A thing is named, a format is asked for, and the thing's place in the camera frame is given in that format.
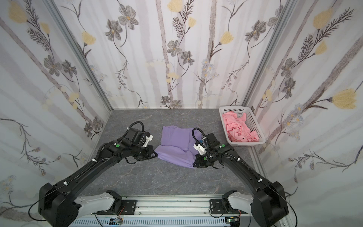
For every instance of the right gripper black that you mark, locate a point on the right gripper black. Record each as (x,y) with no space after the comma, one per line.
(200,160)

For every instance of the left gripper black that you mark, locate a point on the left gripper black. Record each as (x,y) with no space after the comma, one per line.
(150,149)

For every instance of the purple t-shirt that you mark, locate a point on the purple t-shirt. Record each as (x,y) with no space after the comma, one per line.
(177,146)

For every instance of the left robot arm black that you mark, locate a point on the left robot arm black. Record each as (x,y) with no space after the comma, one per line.
(59,204)

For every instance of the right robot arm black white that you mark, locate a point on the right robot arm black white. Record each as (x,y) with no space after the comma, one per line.
(266,203)

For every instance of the pink t-shirt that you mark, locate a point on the pink t-shirt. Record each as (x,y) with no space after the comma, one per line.
(236,128)

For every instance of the white plastic laundry basket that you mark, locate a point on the white plastic laundry basket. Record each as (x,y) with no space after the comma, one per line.
(251,123)

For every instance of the white ventilation grille strip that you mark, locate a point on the white ventilation grille strip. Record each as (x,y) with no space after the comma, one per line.
(153,222)

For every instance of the small circuit board right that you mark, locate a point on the small circuit board right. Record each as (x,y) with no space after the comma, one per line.
(233,221)

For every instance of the small circuit board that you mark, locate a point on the small circuit board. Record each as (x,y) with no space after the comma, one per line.
(116,221)
(233,221)

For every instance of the small circuit board left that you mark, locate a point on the small circuit board left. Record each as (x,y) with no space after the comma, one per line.
(116,221)

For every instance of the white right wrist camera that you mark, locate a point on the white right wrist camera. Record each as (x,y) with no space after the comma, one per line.
(200,149)

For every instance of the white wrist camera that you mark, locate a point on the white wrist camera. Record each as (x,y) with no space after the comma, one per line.
(200,149)
(148,139)

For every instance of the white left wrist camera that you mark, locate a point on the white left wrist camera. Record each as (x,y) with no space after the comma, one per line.
(148,139)

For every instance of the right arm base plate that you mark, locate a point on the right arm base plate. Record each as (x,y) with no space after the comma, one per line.
(219,207)

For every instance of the aluminium front rail frame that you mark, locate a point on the aluminium front rail frame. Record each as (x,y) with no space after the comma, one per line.
(188,206)

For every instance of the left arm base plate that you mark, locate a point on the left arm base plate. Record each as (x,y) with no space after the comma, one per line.
(124,207)

